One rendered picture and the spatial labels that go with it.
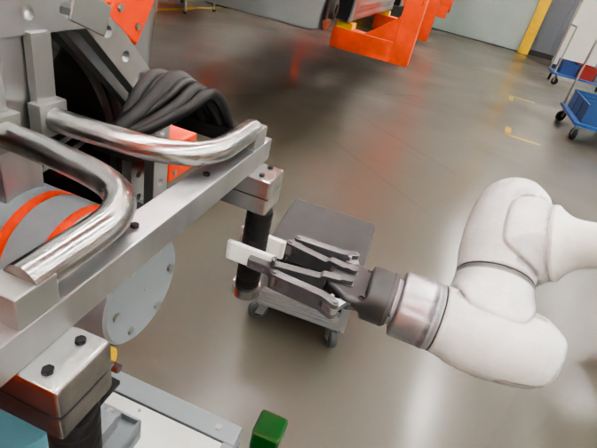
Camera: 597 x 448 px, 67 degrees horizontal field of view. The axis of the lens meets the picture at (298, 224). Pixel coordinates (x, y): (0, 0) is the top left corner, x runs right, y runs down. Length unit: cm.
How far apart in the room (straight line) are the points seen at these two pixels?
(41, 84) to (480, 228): 55
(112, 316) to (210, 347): 113
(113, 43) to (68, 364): 39
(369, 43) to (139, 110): 355
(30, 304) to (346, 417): 130
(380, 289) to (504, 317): 15
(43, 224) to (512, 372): 55
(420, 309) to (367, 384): 107
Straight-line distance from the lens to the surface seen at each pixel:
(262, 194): 56
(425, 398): 169
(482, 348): 59
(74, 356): 34
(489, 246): 64
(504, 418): 180
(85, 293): 35
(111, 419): 118
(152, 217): 41
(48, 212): 53
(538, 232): 64
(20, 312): 31
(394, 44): 399
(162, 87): 55
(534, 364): 61
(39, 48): 52
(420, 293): 59
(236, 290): 67
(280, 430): 66
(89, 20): 57
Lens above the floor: 120
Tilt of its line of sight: 31 degrees down
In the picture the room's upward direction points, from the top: 14 degrees clockwise
